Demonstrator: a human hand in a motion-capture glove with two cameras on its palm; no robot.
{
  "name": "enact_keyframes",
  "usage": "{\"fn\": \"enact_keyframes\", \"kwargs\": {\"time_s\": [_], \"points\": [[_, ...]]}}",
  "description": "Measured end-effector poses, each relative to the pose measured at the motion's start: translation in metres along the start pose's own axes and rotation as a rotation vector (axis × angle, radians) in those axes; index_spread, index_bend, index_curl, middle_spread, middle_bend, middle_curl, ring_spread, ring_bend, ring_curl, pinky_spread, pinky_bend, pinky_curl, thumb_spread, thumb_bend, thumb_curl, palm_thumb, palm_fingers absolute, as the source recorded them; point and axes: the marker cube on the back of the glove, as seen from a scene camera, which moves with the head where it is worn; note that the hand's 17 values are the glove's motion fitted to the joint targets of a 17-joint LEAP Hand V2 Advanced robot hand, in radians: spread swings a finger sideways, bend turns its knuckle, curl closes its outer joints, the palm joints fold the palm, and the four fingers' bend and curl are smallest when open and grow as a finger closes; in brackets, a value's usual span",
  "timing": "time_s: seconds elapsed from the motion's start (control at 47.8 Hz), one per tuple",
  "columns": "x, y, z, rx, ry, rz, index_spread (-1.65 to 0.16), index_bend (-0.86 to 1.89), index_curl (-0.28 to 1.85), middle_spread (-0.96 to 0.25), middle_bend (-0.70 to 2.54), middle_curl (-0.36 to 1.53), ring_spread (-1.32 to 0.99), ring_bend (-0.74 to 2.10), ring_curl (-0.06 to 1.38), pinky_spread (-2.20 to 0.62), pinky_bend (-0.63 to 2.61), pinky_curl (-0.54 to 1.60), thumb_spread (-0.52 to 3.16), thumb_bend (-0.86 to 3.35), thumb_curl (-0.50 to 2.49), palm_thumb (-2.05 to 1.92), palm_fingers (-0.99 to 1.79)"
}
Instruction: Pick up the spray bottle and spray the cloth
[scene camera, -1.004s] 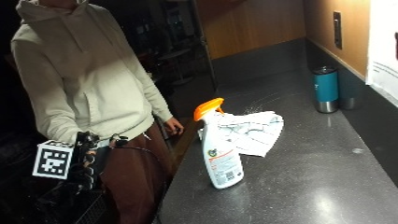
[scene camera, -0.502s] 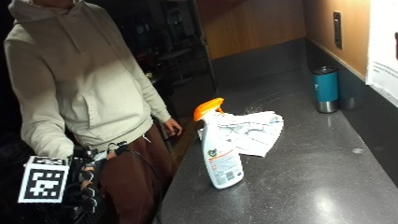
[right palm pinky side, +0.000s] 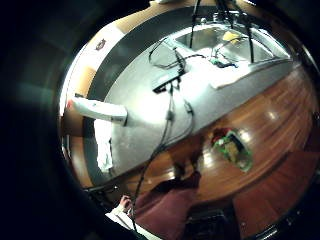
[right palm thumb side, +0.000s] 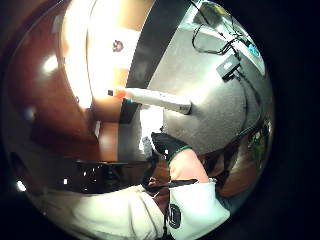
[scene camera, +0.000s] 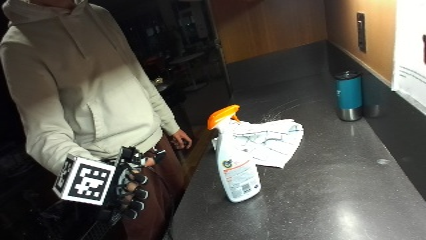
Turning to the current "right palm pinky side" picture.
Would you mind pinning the black flat device box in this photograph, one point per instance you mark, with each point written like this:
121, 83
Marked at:
166, 81

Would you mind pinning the yellow sponge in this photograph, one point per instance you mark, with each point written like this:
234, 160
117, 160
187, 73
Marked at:
230, 36

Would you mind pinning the green small object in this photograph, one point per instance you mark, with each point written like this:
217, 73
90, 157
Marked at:
218, 62

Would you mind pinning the white crumpled cloth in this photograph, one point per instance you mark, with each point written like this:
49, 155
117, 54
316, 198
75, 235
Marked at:
104, 146

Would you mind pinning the white paper sheet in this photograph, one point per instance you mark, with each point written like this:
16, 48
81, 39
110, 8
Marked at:
126, 221

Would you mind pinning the white towel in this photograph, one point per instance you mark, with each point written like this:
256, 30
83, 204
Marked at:
216, 73

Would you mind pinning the green patterned bag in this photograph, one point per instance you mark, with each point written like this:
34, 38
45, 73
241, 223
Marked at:
233, 150

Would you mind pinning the white board with red emblem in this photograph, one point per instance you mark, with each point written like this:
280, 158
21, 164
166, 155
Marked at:
100, 46

